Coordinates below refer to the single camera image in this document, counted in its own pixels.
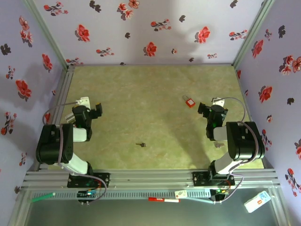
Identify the red padlock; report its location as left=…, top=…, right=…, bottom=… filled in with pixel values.
left=182, top=95, right=196, bottom=109

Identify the aluminium side rail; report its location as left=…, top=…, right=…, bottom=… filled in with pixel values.
left=35, top=65, right=75, bottom=171

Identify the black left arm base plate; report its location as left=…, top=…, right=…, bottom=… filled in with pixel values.
left=67, top=172, right=111, bottom=188

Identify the white box with red label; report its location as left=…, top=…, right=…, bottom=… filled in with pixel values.
left=244, top=190, right=271, bottom=214

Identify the red white marker pen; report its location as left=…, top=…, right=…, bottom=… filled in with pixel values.
left=148, top=197, right=181, bottom=203

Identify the grey slotted cable duct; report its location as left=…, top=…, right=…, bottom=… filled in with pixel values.
left=30, top=189, right=212, bottom=201

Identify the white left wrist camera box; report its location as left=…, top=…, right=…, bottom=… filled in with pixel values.
left=75, top=96, right=90, bottom=106

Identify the aluminium corner post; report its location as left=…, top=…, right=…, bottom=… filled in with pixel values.
left=22, top=0, right=70, bottom=69
left=231, top=0, right=276, bottom=69

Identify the wide aluminium mounting rail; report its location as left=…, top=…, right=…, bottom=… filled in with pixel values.
left=22, top=168, right=282, bottom=189

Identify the green tube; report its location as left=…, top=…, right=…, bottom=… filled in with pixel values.
left=30, top=192, right=56, bottom=203

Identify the thin aluminium table edge rail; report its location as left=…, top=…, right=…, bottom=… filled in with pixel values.
left=68, top=62, right=236, bottom=68

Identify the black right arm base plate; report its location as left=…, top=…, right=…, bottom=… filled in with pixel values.
left=192, top=171, right=236, bottom=187

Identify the aluminium frame bar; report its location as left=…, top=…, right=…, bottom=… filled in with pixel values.
left=268, top=187, right=291, bottom=226
left=8, top=188, right=32, bottom=226

